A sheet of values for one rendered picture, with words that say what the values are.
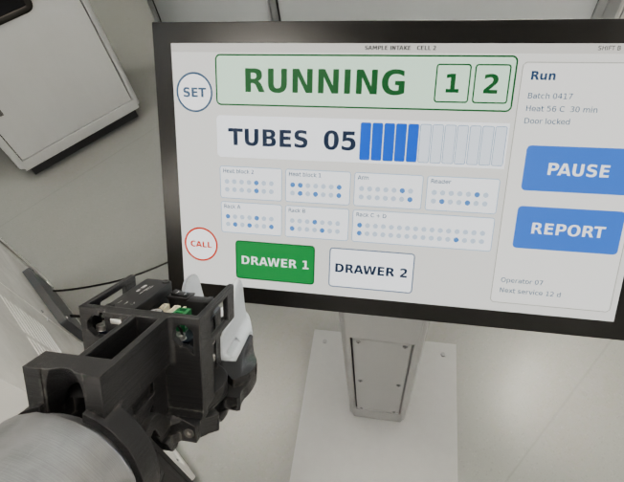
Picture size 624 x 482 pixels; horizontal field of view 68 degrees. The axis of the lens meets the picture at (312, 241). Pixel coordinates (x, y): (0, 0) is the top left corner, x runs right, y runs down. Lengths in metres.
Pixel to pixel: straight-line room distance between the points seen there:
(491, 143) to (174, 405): 0.37
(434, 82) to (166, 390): 0.37
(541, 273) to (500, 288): 0.04
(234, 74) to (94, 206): 1.73
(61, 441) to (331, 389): 1.30
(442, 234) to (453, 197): 0.04
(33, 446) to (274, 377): 1.37
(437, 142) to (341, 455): 1.09
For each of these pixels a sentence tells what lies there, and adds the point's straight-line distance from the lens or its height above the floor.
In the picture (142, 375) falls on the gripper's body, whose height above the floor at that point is 1.24.
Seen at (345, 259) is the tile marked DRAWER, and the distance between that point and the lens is 0.52.
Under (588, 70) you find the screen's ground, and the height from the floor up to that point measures 1.17.
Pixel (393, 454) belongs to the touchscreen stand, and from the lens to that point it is 1.44.
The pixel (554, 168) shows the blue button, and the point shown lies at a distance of 0.52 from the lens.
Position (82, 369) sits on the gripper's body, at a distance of 0.22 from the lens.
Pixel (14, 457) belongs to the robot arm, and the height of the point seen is 1.29.
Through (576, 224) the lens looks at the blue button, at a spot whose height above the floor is 1.06.
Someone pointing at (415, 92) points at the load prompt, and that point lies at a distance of 0.49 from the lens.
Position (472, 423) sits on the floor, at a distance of 1.52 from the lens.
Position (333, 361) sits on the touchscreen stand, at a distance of 1.51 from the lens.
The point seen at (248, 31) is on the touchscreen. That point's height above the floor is 1.19.
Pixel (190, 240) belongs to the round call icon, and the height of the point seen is 1.02.
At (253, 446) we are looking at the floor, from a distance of 1.51.
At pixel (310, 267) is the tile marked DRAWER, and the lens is 0.53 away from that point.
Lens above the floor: 1.45
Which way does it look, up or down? 55 degrees down
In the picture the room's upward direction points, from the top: 10 degrees counter-clockwise
